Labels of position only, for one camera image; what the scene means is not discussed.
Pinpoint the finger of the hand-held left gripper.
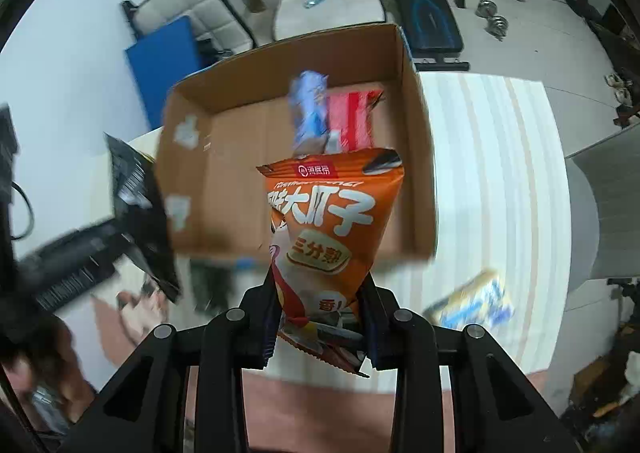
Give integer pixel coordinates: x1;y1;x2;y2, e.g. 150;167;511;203
17;220;132;312

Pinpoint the black cable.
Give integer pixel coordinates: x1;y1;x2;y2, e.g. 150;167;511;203
9;180;35;241

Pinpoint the striped tablecloth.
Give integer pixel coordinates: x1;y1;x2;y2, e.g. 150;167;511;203
119;70;574;395

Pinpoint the blue foam mat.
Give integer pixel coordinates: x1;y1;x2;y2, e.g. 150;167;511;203
123;15;212;132

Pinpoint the beige sofa seat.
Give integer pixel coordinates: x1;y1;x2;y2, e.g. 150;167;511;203
273;0;386;42

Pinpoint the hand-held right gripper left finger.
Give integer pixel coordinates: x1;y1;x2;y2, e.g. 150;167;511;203
60;277;279;453

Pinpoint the light blue snack packet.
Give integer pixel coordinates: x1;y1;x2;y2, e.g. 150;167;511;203
288;71;332;156

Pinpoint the blue and yellow snack packet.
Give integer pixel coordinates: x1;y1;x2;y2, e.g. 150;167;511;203
424;268;516;332

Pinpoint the brown cardboard box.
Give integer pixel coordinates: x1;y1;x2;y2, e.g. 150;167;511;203
154;23;442;265

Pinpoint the black and blue weight bench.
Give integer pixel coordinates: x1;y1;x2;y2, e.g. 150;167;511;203
389;0;472;72

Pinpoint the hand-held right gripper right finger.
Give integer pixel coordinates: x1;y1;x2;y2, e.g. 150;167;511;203
356;277;587;453

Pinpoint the beige folding chair black frame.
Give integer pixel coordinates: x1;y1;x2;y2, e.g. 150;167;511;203
121;0;257;54

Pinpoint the dark green snack packet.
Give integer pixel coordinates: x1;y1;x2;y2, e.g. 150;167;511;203
190;258;237;310

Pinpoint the black snack packet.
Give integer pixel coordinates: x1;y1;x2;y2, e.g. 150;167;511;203
103;132;182;304

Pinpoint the grey chair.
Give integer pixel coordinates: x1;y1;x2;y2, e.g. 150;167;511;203
565;122;640;295

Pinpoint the pair of shoes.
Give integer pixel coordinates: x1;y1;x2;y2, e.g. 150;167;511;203
604;73;635;104

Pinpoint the pink cloth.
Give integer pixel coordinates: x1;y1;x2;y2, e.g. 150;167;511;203
91;278;402;453

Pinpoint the red snack packet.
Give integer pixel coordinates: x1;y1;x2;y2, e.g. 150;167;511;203
326;88;385;153

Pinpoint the orange snack packet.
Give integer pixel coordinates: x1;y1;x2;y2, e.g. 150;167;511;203
256;148;404;379

